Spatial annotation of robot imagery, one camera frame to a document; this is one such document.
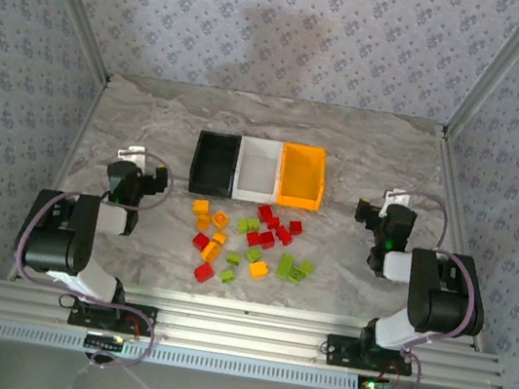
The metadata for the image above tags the black plastic bin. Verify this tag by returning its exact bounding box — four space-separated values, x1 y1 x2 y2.
187 129 244 200

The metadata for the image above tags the yellow plastic bin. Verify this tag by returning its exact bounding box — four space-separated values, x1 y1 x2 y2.
273 141 332 214

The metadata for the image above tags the long green lego brick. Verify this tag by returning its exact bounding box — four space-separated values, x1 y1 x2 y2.
275 252 297 281

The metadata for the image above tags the white plastic bin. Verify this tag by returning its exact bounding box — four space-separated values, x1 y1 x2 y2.
230 135 288 207

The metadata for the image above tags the small circuit board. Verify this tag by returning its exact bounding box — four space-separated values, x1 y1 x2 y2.
356 375 397 389
84 332 127 355

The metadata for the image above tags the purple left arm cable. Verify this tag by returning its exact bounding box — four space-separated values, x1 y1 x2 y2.
0 132 183 376

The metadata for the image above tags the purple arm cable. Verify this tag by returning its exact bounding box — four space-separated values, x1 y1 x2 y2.
359 188 503 389
0 132 183 376

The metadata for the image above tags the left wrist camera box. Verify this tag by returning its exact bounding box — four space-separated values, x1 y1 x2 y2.
115 142 148 167

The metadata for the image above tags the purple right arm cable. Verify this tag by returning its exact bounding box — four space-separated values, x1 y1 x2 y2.
359 188 503 389

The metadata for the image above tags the aluminium table side rail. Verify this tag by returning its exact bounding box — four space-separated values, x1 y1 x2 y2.
6 68 113 291
407 127 516 352

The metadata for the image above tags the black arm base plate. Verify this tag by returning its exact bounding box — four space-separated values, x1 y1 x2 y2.
67 293 160 338
322 332 417 378

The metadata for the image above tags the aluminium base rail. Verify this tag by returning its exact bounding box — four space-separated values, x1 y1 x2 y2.
0 261 511 389

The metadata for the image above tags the aluminium frame post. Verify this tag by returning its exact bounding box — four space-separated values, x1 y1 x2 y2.
441 0 519 147
12 0 124 84

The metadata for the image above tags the grey slotted cable duct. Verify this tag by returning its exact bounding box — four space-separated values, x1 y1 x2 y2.
0 316 363 389

